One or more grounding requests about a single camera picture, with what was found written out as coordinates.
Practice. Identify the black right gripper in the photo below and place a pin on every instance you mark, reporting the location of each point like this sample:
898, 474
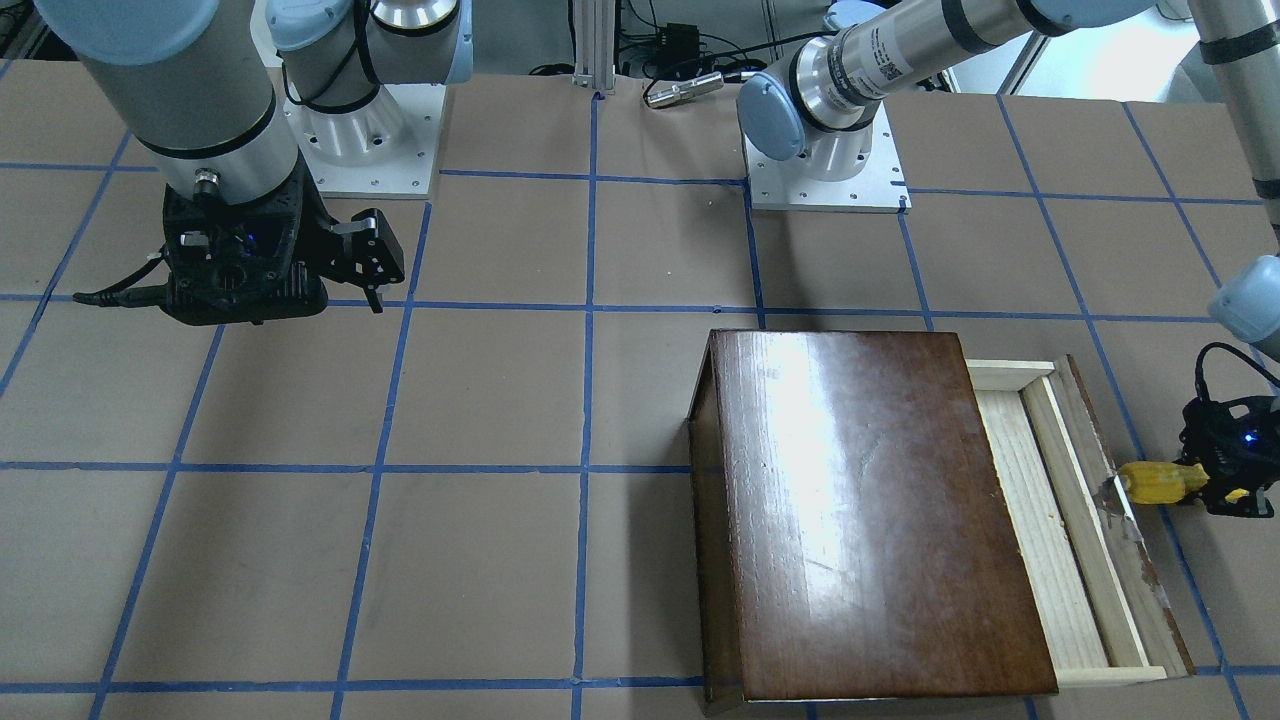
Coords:
318, 232

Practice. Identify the yellow corn cob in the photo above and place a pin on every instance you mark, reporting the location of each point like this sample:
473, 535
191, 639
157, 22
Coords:
1161, 483

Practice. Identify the light wooden drawer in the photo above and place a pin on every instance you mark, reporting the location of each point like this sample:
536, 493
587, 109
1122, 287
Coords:
1105, 613

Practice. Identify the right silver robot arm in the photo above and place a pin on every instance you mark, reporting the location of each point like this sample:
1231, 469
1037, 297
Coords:
190, 85

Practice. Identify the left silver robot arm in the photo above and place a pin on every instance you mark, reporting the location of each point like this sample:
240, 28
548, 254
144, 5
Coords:
1042, 156

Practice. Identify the dark wooden drawer cabinet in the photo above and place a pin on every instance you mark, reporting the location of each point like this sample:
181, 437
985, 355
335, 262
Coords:
852, 536

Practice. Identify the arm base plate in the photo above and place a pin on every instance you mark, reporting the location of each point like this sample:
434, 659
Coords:
856, 172
388, 149

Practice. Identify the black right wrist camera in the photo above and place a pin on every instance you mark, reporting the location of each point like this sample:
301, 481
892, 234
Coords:
249, 274

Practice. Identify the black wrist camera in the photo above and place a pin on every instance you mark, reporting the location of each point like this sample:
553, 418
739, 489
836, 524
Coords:
249, 274
1235, 443

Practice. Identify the aluminium frame post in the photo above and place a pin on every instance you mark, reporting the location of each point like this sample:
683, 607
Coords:
594, 38

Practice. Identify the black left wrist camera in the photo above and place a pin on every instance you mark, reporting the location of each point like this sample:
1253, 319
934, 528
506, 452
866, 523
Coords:
1235, 443

